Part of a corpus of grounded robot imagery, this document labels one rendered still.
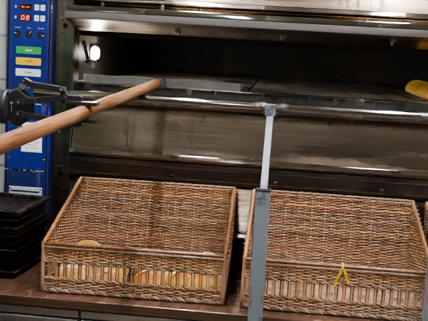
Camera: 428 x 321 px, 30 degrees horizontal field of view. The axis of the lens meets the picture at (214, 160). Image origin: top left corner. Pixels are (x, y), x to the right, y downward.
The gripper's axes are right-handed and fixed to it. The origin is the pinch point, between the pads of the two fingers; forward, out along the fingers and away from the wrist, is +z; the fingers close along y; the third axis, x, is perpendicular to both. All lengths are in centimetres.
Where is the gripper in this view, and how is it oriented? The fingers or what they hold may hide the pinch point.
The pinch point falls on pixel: (82, 111)
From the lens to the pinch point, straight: 177.5
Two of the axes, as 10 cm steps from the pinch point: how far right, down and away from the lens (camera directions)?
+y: -0.6, 9.9, 1.4
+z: 9.9, 0.8, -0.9
